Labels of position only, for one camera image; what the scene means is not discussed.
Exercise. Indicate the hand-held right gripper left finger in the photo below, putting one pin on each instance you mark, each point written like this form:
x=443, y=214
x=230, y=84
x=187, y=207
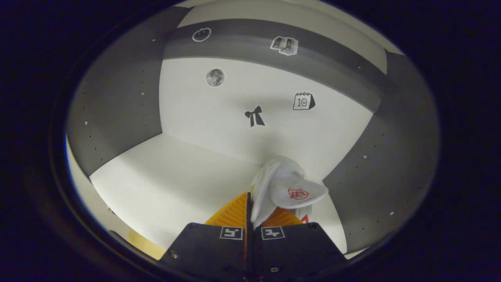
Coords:
x=211, y=250

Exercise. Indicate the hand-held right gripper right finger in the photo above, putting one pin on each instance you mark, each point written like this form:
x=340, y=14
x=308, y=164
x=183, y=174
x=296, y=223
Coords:
x=297, y=246

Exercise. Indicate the white shoe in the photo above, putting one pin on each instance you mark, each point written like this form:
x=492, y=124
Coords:
x=285, y=184

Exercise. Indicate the grey white shoe cabinet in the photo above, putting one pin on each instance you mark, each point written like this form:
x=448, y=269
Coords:
x=195, y=117

